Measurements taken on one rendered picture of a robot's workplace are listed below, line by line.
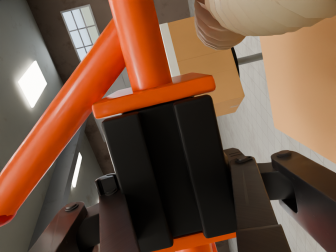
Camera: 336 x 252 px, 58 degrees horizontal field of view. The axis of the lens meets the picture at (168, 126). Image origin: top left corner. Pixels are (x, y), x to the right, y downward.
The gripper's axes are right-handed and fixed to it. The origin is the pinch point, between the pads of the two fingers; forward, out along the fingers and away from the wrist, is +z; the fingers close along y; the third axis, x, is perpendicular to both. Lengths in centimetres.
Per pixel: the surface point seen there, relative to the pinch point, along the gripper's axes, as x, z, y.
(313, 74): 2.8, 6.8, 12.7
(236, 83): -14, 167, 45
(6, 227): -174, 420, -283
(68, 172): -166, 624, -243
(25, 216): -186, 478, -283
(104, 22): 155, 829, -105
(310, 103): 0.3, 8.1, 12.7
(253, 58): -3, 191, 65
